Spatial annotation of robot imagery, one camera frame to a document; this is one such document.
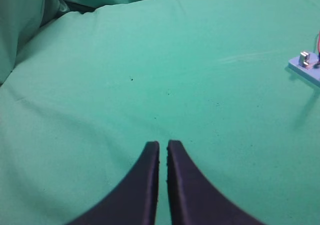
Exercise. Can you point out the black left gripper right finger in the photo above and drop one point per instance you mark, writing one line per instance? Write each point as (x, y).
(193, 200)

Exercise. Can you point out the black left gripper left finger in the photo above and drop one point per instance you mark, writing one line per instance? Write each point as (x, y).
(134, 200)

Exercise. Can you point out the green backdrop cloth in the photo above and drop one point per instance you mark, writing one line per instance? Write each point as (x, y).
(20, 20)

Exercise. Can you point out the blue component base right edge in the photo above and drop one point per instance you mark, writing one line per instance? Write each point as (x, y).
(307, 65)

